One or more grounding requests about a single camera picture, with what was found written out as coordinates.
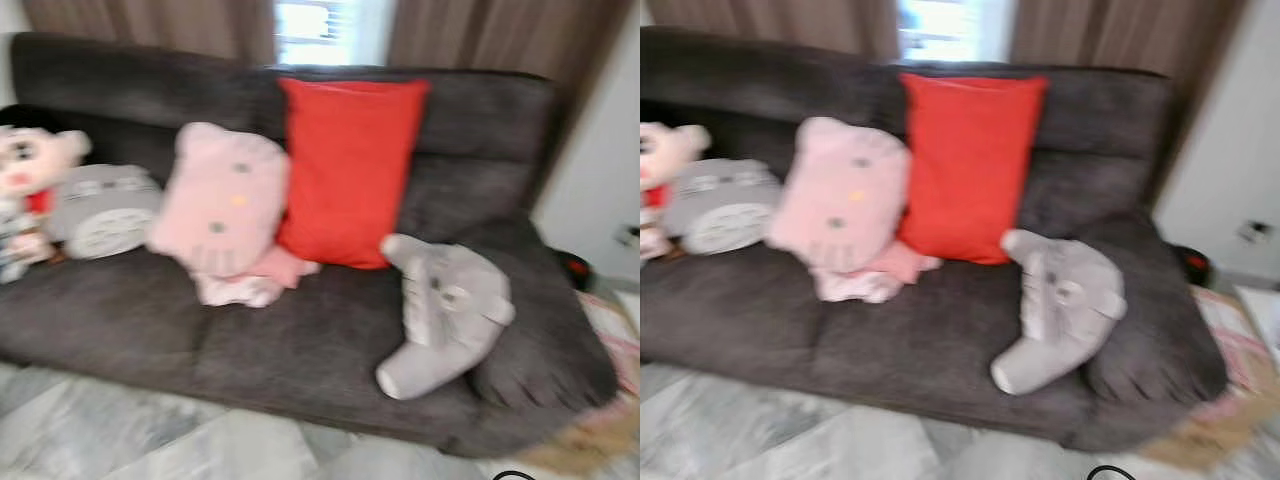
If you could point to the red pillow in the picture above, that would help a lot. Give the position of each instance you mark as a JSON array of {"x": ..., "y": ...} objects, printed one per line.
[
  {"x": 350, "y": 170},
  {"x": 970, "y": 170}
]

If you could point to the black and red object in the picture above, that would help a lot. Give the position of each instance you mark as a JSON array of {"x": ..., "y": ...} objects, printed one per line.
[
  {"x": 573, "y": 268},
  {"x": 1192, "y": 264}
]

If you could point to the bright window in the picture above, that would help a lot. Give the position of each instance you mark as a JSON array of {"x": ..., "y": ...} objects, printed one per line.
[
  {"x": 320, "y": 30},
  {"x": 945, "y": 28}
]

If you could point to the pink cat plush toy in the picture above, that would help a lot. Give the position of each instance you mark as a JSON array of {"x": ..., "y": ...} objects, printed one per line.
[
  {"x": 845, "y": 200},
  {"x": 225, "y": 200}
]

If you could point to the grey elephant plush toy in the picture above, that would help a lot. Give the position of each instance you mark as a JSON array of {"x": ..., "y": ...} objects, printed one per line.
[
  {"x": 1060, "y": 300},
  {"x": 450, "y": 300}
]

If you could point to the dark grey fabric sofa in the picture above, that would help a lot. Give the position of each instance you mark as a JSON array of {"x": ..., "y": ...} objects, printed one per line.
[
  {"x": 300, "y": 340},
  {"x": 900, "y": 340}
]

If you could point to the round grey plush toy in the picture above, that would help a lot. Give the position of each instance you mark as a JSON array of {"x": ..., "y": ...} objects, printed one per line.
[
  {"x": 720, "y": 210},
  {"x": 105, "y": 215}
]

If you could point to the brown curtain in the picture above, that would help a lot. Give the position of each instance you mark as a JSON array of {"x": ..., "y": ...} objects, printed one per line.
[
  {"x": 770, "y": 22},
  {"x": 150, "y": 25},
  {"x": 1120, "y": 40},
  {"x": 500, "y": 40}
]

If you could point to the brown cardboard box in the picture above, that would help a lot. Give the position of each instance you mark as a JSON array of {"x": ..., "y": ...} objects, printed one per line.
[
  {"x": 612, "y": 350},
  {"x": 1235, "y": 340}
]

